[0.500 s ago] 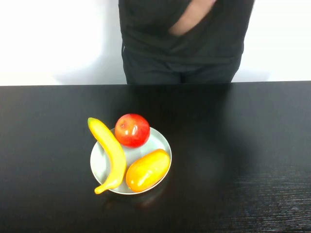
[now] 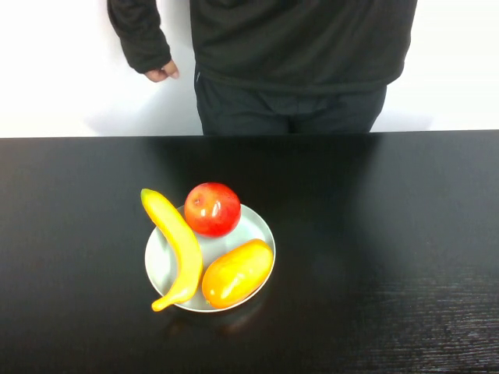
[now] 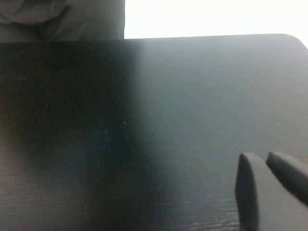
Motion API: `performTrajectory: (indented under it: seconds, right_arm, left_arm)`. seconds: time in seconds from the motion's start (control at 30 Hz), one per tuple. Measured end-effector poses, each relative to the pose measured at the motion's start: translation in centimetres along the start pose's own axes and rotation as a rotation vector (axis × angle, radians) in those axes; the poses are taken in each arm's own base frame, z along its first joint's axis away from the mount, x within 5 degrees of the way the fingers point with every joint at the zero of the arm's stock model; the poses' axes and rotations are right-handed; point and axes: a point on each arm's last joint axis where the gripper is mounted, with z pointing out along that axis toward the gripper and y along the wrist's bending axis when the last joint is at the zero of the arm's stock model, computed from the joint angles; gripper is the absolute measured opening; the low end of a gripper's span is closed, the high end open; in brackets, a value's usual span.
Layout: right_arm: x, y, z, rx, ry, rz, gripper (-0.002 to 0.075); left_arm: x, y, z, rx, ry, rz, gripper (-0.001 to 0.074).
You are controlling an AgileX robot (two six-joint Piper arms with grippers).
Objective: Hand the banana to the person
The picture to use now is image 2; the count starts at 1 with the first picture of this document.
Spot orange yellow mango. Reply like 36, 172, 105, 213
201, 238, 274, 310

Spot person's dark jacket torso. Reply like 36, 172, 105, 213
189, 0, 418, 97

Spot person's right hand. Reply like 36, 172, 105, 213
143, 59, 180, 83

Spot red apple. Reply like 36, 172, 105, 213
183, 182, 242, 238

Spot yellow banana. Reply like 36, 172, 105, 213
140, 188, 204, 312

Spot white round plate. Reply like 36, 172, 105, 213
144, 203, 277, 314

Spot person's right forearm dark sleeve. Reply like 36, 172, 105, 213
107, 0, 173, 75

